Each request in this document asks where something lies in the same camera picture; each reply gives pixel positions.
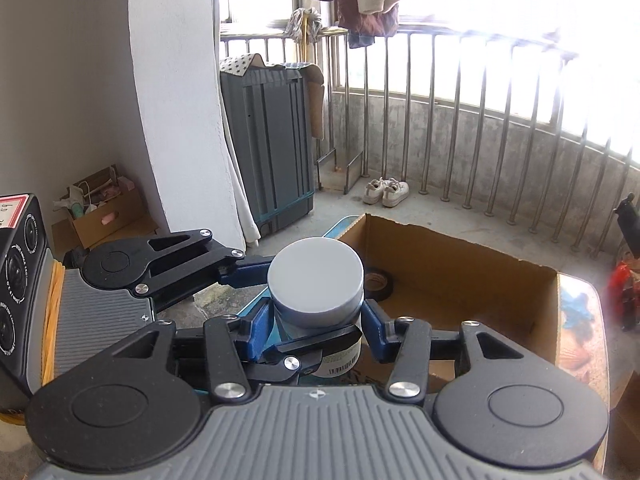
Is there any white-lidded supplement bottle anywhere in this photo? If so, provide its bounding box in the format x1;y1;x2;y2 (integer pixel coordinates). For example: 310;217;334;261
266;237;366;380

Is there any small cardboard box with clutter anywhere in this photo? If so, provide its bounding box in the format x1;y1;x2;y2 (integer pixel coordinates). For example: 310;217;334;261
53;165;148;248

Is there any black tape roll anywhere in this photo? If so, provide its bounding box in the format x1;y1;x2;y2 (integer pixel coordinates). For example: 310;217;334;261
363;268;394;302

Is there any large open cardboard box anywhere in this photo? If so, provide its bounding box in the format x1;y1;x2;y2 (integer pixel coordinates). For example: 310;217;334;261
339;214;560;363

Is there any colourful patterned table mat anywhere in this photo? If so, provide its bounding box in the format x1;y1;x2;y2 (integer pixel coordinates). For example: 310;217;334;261
554;271;612;441

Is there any dark grey plastic crate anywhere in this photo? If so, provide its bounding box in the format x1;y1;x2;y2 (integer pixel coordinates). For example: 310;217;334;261
220;67;314;236

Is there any pair of white sneakers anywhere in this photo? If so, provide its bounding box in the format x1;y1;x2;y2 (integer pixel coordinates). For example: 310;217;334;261
362;178;410;208

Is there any wheelchair with pink blanket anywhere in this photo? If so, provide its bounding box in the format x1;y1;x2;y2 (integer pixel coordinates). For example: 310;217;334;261
608;193;640;332

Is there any metal balcony railing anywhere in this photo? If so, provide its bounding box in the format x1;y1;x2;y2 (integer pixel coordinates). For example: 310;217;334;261
221;27;639;256

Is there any black camera box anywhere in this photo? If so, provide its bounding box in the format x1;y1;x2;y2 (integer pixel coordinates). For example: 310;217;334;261
1;193;51;410

